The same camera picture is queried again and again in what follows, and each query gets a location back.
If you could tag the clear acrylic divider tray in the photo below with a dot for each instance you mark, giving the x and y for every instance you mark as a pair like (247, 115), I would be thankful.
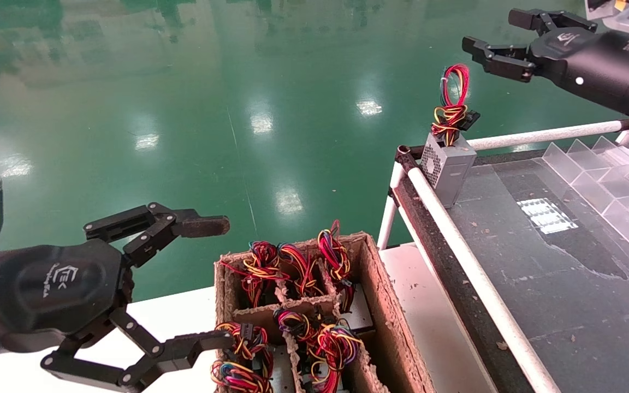
(620, 207)

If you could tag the white cart leg pipe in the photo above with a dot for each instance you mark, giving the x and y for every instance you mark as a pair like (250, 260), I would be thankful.
(388, 218)

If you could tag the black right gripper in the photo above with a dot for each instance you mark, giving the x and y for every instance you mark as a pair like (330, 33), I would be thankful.
(598, 63)

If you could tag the brown cardboard divider box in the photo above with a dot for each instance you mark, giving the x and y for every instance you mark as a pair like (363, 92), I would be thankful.
(385, 305)

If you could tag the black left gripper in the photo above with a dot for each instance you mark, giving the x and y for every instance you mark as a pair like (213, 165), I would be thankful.
(58, 284)

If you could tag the white cart crossbar pipe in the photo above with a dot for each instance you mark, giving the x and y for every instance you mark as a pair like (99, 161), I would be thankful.
(538, 134)

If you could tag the short white pipe stub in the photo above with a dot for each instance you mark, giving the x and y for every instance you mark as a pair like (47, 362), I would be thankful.
(625, 137)

